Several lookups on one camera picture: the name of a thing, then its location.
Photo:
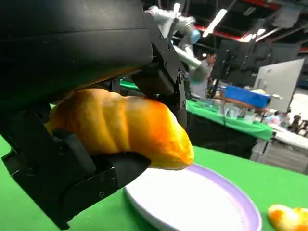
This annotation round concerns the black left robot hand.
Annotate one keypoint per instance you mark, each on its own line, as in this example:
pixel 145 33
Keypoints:
pixel 72 43

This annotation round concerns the orange white toy bread roll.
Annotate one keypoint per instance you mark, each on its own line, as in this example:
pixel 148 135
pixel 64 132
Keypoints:
pixel 125 125
pixel 286 216

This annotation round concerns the person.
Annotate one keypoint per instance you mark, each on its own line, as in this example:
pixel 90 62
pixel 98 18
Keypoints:
pixel 297 122
pixel 202 91

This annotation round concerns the blue box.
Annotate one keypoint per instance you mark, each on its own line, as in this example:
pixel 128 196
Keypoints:
pixel 245 96

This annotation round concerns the green cloth on workshop desk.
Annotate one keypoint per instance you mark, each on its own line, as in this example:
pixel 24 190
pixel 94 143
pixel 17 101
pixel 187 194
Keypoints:
pixel 240 125

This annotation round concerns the lilac plate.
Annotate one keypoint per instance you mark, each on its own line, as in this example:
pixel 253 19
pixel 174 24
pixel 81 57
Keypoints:
pixel 192 204

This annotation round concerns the green table cloth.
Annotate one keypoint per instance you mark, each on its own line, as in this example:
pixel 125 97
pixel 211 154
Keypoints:
pixel 240 166

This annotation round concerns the grey panel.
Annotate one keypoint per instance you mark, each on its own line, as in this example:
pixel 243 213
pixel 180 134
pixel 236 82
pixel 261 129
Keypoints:
pixel 279 79

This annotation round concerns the grey plastic crate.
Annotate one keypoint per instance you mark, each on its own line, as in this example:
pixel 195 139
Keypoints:
pixel 276 156

